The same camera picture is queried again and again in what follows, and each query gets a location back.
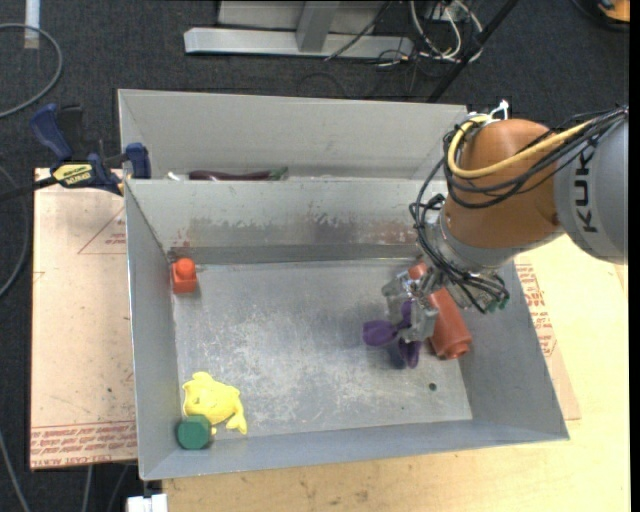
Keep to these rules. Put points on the purple three-lobed toy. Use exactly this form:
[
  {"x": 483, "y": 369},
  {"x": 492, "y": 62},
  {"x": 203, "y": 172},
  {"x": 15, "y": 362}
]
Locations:
[{"x": 377, "y": 332}]

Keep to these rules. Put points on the grey metal bin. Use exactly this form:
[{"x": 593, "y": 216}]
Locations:
[{"x": 300, "y": 325}]

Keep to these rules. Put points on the orange-red block with peg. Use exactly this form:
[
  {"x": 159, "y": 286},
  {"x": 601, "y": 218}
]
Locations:
[{"x": 184, "y": 280}]

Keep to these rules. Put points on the yellow toy animal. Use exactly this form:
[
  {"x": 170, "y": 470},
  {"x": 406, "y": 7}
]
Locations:
[{"x": 212, "y": 397}]

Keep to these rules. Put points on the green hexagonal block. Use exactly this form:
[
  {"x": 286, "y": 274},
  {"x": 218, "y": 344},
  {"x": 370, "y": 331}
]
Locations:
[{"x": 193, "y": 434}]

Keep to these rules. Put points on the red-brown long block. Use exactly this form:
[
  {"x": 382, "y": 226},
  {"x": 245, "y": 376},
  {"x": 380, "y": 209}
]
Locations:
[{"x": 450, "y": 325}]

